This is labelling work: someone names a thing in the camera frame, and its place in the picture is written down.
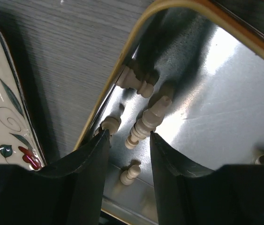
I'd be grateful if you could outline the light pawn tin corner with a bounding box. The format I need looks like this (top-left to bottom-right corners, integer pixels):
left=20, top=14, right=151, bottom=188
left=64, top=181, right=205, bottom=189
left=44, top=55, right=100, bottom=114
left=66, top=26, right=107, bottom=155
left=93, top=116, right=121, bottom=137

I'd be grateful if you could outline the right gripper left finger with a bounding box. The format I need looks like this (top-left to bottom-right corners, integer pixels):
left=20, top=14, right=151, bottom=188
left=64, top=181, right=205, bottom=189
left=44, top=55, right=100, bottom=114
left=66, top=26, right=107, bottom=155
left=0, top=130, right=110, bottom=225

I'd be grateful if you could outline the gold metal tin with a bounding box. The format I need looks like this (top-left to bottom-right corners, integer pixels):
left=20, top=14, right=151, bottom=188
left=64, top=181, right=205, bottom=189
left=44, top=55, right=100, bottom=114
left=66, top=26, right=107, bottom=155
left=77, top=0, right=264, bottom=225

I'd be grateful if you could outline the light pawn in tin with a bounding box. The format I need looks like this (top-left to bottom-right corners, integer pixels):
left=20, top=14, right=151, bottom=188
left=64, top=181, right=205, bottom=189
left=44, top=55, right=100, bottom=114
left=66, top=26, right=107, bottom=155
left=115, top=65, right=154, bottom=98

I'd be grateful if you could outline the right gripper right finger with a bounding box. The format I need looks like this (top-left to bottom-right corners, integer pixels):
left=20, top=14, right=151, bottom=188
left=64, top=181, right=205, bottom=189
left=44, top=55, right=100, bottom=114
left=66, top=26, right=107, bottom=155
left=150, top=133, right=264, bottom=225

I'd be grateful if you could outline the floral square plate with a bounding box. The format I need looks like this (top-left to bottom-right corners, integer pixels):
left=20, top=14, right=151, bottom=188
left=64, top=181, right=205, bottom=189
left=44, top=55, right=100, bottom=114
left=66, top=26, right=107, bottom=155
left=0, top=31, right=46, bottom=171

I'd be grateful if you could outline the orange plastic box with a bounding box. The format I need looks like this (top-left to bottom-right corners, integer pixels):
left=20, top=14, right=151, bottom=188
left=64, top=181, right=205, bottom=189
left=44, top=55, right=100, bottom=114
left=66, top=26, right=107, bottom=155
left=212, top=0, right=264, bottom=41

